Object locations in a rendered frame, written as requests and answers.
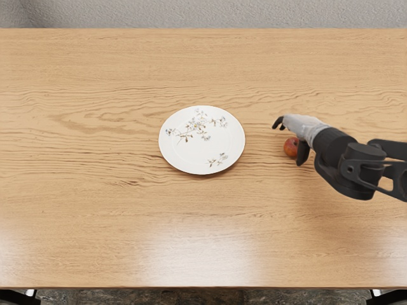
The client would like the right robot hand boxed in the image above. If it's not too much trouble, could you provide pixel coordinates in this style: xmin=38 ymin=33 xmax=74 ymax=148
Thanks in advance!
xmin=272 ymin=114 xmax=331 ymax=167

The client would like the white floral plate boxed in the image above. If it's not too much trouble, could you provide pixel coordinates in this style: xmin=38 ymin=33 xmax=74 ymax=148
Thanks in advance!
xmin=158 ymin=105 xmax=246 ymax=175

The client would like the small red apple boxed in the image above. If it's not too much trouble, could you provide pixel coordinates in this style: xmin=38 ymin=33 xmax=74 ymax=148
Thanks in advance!
xmin=283 ymin=137 xmax=300 ymax=158

